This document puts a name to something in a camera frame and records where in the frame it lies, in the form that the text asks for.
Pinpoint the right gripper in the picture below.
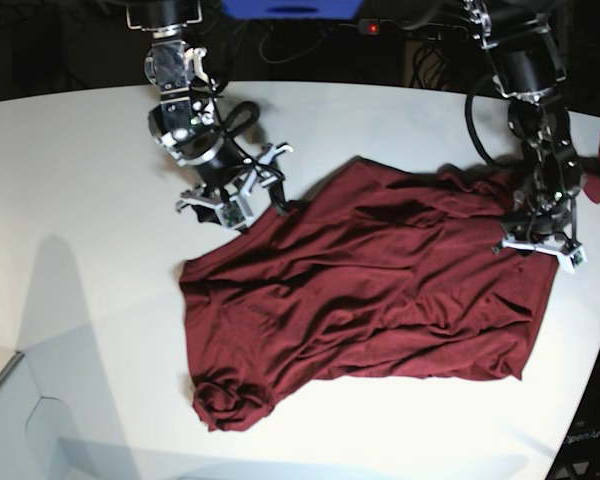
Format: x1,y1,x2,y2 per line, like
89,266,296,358
175,143,293,228

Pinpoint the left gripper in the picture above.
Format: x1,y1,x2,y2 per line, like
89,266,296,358
492,185,586,258

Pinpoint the dark red t-shirt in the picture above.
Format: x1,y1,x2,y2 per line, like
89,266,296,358
178,122,600,434

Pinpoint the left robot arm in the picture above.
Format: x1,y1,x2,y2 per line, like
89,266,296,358
464,1,587,270

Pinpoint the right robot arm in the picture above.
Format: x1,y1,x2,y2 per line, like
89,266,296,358
124,1,292,232

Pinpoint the blue box at top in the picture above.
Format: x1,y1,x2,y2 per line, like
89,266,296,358
222,0,362,20

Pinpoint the black power strip red light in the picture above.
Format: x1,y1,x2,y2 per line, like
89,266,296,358
354,18,471,42

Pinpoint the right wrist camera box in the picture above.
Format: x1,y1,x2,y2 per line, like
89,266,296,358
218,202,253,231

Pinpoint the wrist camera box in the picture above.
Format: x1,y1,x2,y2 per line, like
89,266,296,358
560,245,588,274
218,202,253,231

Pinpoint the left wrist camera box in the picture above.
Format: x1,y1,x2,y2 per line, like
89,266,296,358
560,245,588,274

